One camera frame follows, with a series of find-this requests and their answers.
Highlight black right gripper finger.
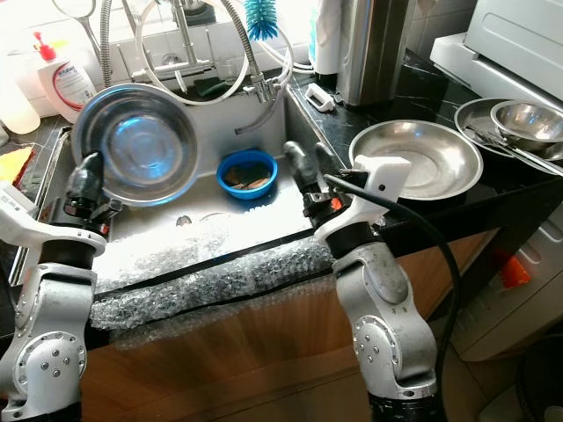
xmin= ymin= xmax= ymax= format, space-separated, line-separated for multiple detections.
xmin=282 ymin=141 xmax=319 ymax=190
xmin=311 ymin=142 xmax=346 ymax=178

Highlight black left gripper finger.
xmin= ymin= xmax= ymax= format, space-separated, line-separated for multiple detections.
xmin=68 ymin=151 xmax=108 ymax=207

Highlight steel mixing bowl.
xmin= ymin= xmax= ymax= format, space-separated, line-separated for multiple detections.
xmin=71 ymin=83 xmax=202 ymax=208

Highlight stainless steel sink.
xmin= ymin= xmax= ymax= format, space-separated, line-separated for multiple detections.
xmin=53 ymin=84 xmax=335 ymax=287

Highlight small white clip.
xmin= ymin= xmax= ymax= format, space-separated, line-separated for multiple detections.
xmin=303 ymin=83 xmax=338 ymax=113

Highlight blue plastic bowl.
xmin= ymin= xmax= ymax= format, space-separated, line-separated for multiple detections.
xmin=216 ymin=149 xmax=279 ymax=201

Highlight white soap bottle red pump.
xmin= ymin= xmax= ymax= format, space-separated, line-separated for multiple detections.
xmin=33 ymin=31 xmax=99 ymax=126

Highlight translucent plastic bottle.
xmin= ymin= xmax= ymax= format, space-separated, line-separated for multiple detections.
xmin=0 ymin=70 xmax=41 ymax=135

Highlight large shallow steel basin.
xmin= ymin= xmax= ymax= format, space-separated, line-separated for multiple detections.
xmin=348 ymin=119 xmax=486 ymax=202

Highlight tall steel appliance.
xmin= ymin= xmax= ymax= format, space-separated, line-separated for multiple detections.
xmin=335 ymin=0 xmax=420 ymax=107

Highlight dark green sponge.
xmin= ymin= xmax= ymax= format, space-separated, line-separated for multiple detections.
xmin=192 ymin=77 xmax=230 ymax=98

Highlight blue bottle brush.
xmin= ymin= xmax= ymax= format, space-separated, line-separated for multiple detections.
xmin=244 ymin=0 xmax=282 ymax=42

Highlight steel plate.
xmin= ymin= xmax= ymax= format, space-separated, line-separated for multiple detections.
xmin=454 ymin=97 xmax=563 ymax=170

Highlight brown wooden cabinet front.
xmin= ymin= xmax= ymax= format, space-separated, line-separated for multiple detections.
xmin=92 ymin=233 xmax=494 ymax=422

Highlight steel tongs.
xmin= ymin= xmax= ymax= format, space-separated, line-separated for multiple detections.
xmin=464 ymin=125 xmax=563 ymax=177

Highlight orange plastic object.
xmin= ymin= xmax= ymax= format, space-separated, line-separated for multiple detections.
xmin=496 ymin=249 xmax=530 ymax=288

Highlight small steel bowl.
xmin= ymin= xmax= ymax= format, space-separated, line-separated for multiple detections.
xmin=490 ymin=98 xmax=563 ymax=148

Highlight white countertop dishwasher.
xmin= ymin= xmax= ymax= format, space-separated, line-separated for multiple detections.
xmin=429 ymin=0 xmax=563 ymax=105

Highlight white drawer unit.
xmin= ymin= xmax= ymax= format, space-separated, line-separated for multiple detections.
xmin=449 ymin=224 xmax=563 ymax=363

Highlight black waste bin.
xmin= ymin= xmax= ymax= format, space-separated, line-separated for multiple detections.
xmin=515 ymin=356 xmax=563 ymax=422

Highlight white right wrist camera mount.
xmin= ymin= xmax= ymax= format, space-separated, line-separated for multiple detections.
xmin=314 ymin=155 xmax=414 ymax=253

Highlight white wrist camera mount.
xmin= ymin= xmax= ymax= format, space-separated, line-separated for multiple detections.
xmin=0 ymin=183 xmax=99 ymax=269
xmin=314 ymin=155 xmax=414 ymax=253

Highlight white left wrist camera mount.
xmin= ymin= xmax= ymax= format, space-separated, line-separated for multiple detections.
xmin=0 ymin=183 xmax=99 ymax=269

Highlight black strap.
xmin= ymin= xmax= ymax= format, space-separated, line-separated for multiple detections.
xmin=97 ymin=233 xmax=318 ymax=295

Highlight chrome spring faucet hose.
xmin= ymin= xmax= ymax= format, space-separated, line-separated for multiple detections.
xmin=99 ymin=0 xmax=120 ymax=89

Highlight wire strainer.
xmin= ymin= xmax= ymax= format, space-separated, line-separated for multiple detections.
xmin=51 ymin=0 xmax=108 ymax=69

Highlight white looped hose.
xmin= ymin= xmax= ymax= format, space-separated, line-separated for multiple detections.
xmin=135 ymin=0 xmax=248 ymax=105

